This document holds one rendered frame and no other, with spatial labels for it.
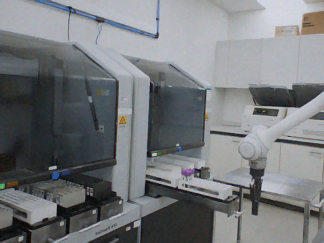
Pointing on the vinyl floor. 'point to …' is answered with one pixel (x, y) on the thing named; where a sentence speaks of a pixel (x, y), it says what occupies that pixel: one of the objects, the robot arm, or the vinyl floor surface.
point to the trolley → (242, 183)
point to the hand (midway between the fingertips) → (254, 207)
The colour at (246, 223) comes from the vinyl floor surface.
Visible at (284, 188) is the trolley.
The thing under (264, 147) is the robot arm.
